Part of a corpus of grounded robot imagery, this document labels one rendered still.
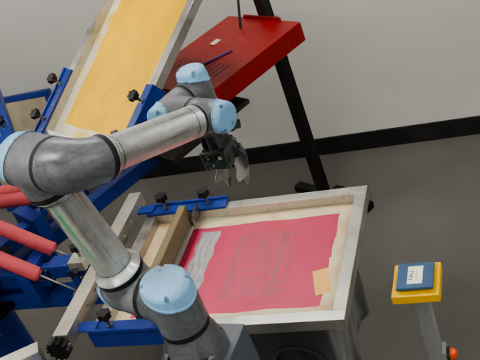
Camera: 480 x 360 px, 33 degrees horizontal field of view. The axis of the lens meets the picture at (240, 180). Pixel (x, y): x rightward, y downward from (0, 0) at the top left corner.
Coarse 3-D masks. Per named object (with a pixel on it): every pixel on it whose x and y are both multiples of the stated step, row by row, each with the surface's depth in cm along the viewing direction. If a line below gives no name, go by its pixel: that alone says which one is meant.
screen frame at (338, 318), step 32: (320, 192) 263; (352, 192) 257; (352, 224) 244; (352, 256) 232; (352, 288) 225; (96, 320) 246; (224, 320) 228; (256, 320) 224; (288, 320) 220; (320, 320) 216
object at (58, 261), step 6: (54, 258) 272; (60, 258) 271; (66, 258) 270; (54, 264) 269; (60, 264) 268; (66, 264) 266; (48, 270) 269; (54, 270) 269; (60, 270) 268; (66, 270) 267; (54, 276) 271; (60, 276) 270; (66, 276) 269
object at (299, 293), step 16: (208, 272) 253; (224, 272) 251; (304, 272) 239; (208, 288) 247; (288, 288) 236; (304, 288) 233; (208, 304) 241; (224, 304) 239; (240, 304) 236; (256, 304) 234; (272, 304) 232; (288, 304) 230; (304, 304) 228
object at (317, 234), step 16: (240, 224) 269; (256, 224) 266; (272, 224) 263; (288, 224) 260; (304, 224) 258; (320, 224) 255; (336, 224) 252; (192, 240) 270; (224, 240) 264; (304, 240) 251; (320, 240) 249; (192, 256) 263; (224, 256) 257; (304, 256) 245; (320, 256) 242
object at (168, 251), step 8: (184, 208) 268; (176, 216) 265; (184, 216) 267; (176, 224) 262; (184, 224) 267; (168, 232) 259; (176, 232) 261; (184, 232) 266; (168, 240) 256; (176, 240) 260; (160, 248) 254; (168, 248) 254; (176, 248) 259; (160, 256) 250; (168, 256) 253; (152, 264) 248; (160, 264) 248
